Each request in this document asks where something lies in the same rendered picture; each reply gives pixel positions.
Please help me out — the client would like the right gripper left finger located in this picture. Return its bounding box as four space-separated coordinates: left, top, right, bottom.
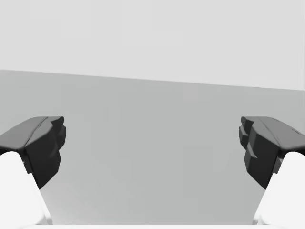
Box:
0 116 67 225

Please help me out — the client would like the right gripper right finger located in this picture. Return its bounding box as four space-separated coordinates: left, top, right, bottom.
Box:
238 116 305 225

